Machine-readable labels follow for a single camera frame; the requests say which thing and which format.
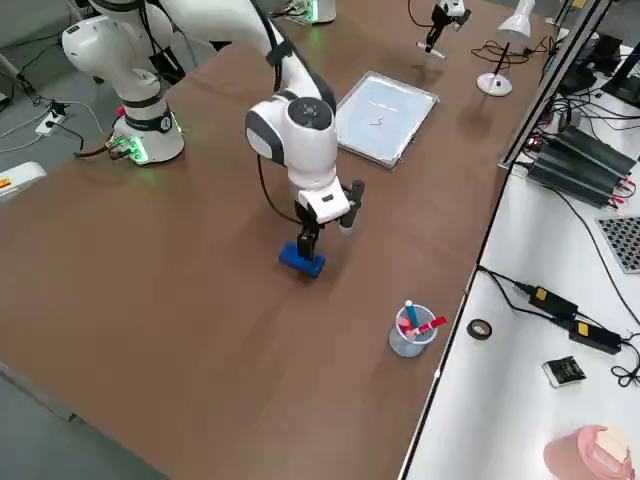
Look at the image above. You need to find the black arm base cable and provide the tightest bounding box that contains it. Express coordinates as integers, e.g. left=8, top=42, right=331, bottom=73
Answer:
left=73, top=135, right=132, bottom=162

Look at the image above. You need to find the white power strip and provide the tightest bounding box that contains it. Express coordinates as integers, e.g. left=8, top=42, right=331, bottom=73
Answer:
left=33, top=111, right=67, bottom=138

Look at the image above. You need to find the black lamp cable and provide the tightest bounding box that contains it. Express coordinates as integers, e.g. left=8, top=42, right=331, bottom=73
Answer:
left=471, top=35, right=557, bottom=65

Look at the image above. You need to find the black adapter with yellow label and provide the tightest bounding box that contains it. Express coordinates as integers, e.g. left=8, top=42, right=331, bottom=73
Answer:
left=527, top=284, right=581, bottom=320
left=568, top=319, right=624, bottom=355

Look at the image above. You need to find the silver-framed whiteboard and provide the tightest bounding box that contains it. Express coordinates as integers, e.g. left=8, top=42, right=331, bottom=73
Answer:
left=332, top=70, right=442, bottom=172

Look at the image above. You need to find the checkered calibration board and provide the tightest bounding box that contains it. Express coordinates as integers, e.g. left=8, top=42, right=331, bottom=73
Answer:
left=593, top=214, right=640, bottom=275

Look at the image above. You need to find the red marker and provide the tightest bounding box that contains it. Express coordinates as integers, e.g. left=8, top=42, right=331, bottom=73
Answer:
left=407, top=315, right=448, bottom=338

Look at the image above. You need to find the blue marker with white end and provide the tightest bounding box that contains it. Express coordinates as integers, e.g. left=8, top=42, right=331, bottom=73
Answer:
left=403, top=299, right=422, bottom=337

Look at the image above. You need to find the black tape roll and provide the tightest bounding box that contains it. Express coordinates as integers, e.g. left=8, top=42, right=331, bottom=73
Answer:
left=465, top=318, right=494, bottom=343

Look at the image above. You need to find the clear plastic pen cup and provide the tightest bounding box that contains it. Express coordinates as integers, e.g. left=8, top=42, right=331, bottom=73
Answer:
left=388, top=305, right=438, bottom=358

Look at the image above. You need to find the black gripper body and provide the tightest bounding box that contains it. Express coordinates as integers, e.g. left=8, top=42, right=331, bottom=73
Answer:
left=293, top=198, right=322, bottom=229
left=432, top=7, right=473, bottom=33

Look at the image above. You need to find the aluminium frame post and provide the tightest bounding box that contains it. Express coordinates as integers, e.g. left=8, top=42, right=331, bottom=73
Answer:
left=496, top=0, right=604, bottom=172

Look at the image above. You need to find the white and blue marker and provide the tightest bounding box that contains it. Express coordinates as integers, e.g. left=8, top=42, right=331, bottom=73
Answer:
left=415, top=41, right=448, bottom=61

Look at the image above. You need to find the small black packet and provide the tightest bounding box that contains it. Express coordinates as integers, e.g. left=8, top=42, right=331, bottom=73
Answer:
left=541, top=355, right=587, bottom=389

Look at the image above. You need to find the white desk lamp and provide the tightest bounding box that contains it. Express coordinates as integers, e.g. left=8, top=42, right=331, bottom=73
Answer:
left=475, top=0, right=536, bottom=98

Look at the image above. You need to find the white box with orange label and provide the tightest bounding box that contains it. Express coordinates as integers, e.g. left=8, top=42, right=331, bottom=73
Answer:
left=0, top=160, right=48, bottom=207

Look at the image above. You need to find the long black power supply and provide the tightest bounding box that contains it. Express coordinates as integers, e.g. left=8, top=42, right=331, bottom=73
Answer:
left=523, top=143, right=627, bottom=210
left=552, top=126, right=637, bottom=177

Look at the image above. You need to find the pink tissue roll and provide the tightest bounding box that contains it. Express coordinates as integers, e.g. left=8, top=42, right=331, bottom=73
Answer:
left=541, top=423, right=634, bottom=480

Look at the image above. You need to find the blue whiteboard eraser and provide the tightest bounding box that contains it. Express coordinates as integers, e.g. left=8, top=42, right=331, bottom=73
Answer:
left=277, top=240, right=328, bottom=280

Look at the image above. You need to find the black adapter cable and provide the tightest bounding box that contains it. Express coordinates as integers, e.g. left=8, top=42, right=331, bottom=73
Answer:
left=476, top=266, right=532, bottom=314

